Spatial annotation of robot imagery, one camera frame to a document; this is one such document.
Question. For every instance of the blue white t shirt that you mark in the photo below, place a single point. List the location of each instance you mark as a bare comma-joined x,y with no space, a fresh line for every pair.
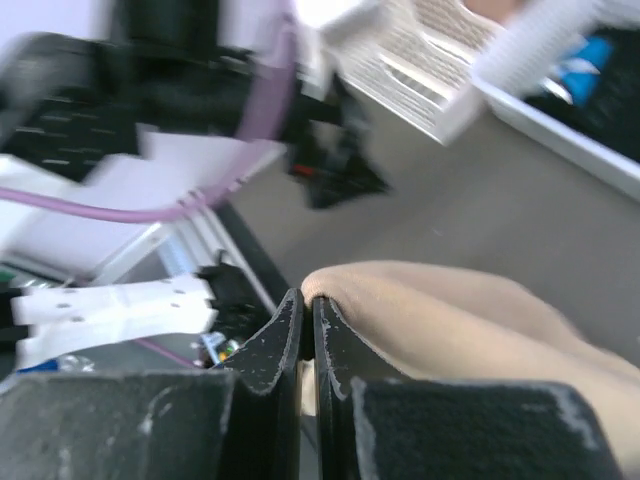
574,76

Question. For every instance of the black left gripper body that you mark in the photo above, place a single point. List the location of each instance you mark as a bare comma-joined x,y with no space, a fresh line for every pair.
326,148

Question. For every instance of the beige t shirt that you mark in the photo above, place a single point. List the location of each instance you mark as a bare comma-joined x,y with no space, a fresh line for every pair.
444,322

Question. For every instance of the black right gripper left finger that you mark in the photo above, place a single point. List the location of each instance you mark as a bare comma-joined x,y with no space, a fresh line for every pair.
262,439

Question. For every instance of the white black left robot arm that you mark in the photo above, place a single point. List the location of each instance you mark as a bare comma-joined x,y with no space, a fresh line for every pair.
67,103

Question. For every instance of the grey slotted cable duct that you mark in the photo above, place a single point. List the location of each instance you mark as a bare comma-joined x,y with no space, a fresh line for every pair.
200,240

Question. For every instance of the white plastic laundry basket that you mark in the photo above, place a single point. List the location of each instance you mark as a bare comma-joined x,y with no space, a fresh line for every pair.
520,56

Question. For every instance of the white mesh file organizer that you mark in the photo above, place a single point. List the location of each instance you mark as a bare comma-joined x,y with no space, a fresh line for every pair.
414,58

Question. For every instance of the brown paper folder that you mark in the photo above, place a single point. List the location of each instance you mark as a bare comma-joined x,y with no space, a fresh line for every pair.
495,10

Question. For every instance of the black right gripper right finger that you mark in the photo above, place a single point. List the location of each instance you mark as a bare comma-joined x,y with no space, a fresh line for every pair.
341,354

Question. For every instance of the black t shirt in basket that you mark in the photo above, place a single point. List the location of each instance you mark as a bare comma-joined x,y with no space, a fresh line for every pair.
611,115

